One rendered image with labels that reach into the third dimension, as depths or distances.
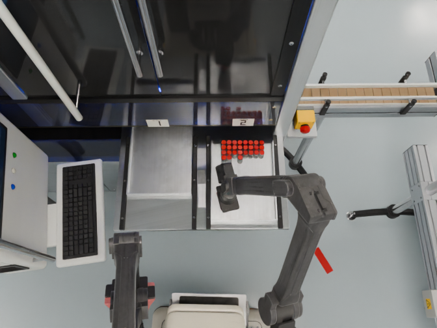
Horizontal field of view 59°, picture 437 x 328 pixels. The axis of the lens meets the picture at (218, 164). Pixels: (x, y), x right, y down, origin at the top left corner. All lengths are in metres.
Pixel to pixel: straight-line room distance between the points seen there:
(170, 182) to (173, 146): 0.16
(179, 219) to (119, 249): 0.57
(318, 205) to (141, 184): 0.90
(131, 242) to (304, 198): 0.47
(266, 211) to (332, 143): 1.26
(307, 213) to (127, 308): 0.44
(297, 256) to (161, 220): 0.73
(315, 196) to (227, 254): 1.55
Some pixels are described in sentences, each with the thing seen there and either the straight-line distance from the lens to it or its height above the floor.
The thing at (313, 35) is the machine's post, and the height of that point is 1.54.
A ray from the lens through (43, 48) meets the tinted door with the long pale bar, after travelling 1.27.
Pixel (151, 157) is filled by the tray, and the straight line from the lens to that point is 1.66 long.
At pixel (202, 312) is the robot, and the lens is 1.08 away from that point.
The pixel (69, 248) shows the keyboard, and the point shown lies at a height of 0.83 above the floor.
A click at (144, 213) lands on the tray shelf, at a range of 1.59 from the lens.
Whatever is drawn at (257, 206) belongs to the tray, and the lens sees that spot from 1.58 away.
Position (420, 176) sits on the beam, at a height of 0.55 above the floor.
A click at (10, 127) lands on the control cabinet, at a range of 1.59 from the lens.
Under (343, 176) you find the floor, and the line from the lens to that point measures 2.67.
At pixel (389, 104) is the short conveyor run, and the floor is 0.93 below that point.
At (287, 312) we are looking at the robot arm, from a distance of 1.15.
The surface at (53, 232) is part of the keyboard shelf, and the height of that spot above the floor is 0.80.
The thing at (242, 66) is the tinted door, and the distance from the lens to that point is 1.25.
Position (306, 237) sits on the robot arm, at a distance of 0.95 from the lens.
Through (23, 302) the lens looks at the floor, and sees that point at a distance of 2.66.
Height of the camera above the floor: 2.40
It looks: 69 degrees down
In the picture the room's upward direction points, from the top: straight up
